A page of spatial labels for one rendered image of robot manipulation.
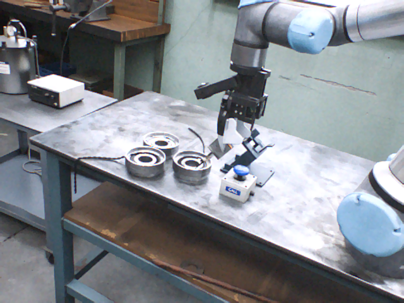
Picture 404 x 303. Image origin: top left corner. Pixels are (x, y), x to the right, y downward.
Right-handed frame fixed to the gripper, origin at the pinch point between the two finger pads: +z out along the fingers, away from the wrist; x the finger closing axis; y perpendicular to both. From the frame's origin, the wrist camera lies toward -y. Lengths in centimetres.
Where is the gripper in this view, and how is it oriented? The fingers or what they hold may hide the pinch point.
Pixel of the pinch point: (223, 144)
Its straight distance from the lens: 90.7
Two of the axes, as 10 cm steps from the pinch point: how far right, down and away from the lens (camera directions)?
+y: 8.6, 3.3, -3.8
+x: 4.9, -3.4, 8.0
